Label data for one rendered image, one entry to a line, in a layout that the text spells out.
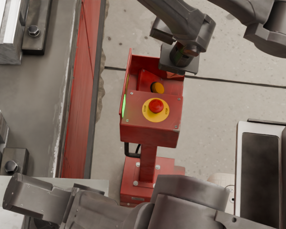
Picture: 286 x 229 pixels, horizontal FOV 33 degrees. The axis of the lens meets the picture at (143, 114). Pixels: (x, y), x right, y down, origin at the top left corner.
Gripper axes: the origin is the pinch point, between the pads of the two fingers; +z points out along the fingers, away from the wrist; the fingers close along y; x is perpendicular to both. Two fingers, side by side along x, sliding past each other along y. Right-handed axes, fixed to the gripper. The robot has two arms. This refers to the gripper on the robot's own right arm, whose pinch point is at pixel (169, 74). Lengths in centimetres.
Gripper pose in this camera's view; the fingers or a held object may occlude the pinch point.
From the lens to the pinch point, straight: 130.6
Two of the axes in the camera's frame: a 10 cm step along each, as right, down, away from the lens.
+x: -1.3, 8.9, -4.4
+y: -9.6, -2.3, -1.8
